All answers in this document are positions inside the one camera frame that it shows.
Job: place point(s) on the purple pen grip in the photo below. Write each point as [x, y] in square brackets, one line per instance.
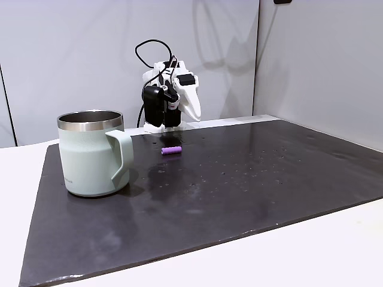
[171, 150]

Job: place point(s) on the black table mat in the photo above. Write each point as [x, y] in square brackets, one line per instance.
[209, 194]

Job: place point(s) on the pale green steel mug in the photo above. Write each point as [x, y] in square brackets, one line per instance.
[89, 155]

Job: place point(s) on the black camera box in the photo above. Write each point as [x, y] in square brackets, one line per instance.
[152, 104]

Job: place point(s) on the black wall mounted object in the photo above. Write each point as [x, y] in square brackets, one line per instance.
[282, 1]

